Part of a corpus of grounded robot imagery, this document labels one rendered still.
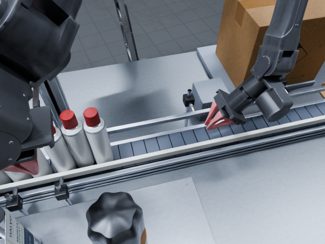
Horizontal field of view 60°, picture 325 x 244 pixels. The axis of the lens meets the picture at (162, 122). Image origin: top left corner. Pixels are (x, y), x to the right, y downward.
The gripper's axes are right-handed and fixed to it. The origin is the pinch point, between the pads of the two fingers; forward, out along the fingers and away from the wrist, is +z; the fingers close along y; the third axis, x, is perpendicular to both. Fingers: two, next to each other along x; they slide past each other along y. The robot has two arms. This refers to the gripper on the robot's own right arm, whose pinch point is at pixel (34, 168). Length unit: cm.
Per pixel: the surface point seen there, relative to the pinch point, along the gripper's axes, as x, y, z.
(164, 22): 218, 87, 115
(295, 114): 18, 70, 31
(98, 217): -9.8, 8.0, 1.4
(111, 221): -10.7, 9.6, 1.4
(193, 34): 190, 108, 115
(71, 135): 17.0, 3.3, 14.8
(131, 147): 20.8, 17.0, 30.7
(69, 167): 16.7, -0.1, 26.6
